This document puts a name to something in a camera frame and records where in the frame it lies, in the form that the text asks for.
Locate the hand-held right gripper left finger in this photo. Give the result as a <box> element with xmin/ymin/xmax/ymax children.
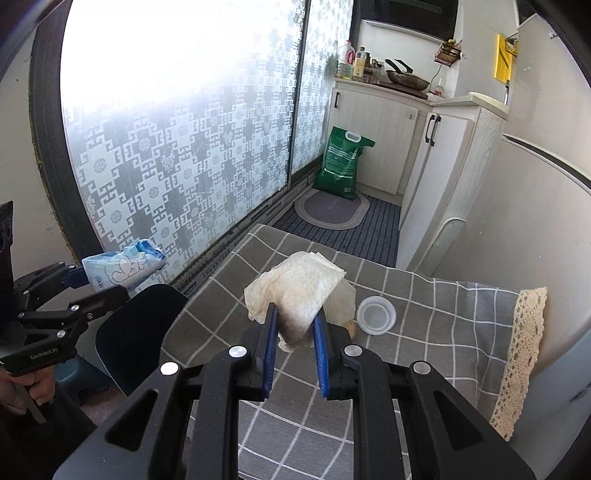
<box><xmin>53</xmin><ymin>302</ymin><xmax>280</xmax><ymax>480</ymax></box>

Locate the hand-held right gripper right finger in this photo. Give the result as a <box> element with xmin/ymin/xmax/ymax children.
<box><xmin>311</xmin><ymin>311</ymin><xmax>536</xmax><ymax>480</ymax></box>

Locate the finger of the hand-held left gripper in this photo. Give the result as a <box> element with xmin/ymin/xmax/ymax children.
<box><xmin>18</xmin><ymin>285</ymin><xmax>131</xmax><ymax>345</ymax></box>
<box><xmin>14</xmin><ymin>262</ymin><xmax>89</xmax><ymax>306</ymax></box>

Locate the blue and white plastic packet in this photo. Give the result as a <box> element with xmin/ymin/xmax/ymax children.
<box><xmin>82</xmin><ymin>239</ymin><xmax>167</xmax><ymax>291</ymax></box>

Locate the stained white paper tissue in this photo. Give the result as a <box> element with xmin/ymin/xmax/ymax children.
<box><xmin>244</xmin><ymin>251</ymin><xmax>357</xmax><ymax>354</ymax></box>

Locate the teal plastic trash bin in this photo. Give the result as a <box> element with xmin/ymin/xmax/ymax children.
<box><xmin>95</xmin><ymin>284</ymin><xmax>190</xmax><ymax>398</ymax></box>

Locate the person's left hand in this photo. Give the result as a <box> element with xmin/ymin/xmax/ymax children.
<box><xmin>0</xmin><ymin>364</ymin><xmax>59</xmax><ymax>409</ymax></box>

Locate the blue-grey plastic stool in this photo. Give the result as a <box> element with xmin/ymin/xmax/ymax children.
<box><xmin>55</xmin><ymin>355</ymin><xmax>112</xmax><ymax>407</ymax></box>

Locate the clear round plastic lid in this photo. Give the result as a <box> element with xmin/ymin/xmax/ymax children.
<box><xmin>355</xmin><ymin>296</ymin><xmax>398</xmax><ymax>334</ymax></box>

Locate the grey checked tablecloth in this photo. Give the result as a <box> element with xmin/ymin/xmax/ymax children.
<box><xmin>159</xmin><ymin>224</ymin><xmax>548</xmax><ymax>480</ymax></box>

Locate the dark striped floor mat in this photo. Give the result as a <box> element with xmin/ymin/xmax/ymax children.
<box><xmin>272</xmin><ymin>194</ymin><xmax>400</xmax><ymax>268</ymax></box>

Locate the grey oval floor mat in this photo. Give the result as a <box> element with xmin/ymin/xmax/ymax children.
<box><xmin>294</xmin><ymin>188</ymin><xmax>370</xmax><ymax>230</ymax></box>

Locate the patterned frosted sliding door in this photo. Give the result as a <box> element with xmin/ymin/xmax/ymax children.
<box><xmin>30</xmin><ymin>0</ymin><xmax>356</xmax><ymax>282</ymax></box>

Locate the green rice bag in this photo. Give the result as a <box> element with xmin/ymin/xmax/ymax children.
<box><xmin>314</xmin><ymin>126</ymin><xmax>376</xmax><ymax>200</ymax></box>

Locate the white refrigerator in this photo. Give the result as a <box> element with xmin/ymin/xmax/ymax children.
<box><xmin>434</xmin><ymin>14</ymin><xmax>591</xmax><ymax>480</ymax></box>

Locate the dark wok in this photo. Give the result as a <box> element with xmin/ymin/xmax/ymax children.
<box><xmin>385</xmin><ymin>58</ymin><xmax>431</xmax><ymax>92</ymax></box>

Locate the dark range hood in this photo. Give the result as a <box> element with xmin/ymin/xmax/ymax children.
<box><xmin>360</xmin><ymin>0</ymin><xmax>458</xmax><ymax>40</ymax></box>

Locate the wall spice rack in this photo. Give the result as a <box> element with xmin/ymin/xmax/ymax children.
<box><xmin>434</xmin><ymin>39</ymin><xmax>464</xmax><ymax>65</ymax></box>

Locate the yellow wall holder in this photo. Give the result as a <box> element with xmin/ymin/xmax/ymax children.
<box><xmin>494</xmin><ymin>33</ymin><xmax>515</xmax><ymax>84</ymax></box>

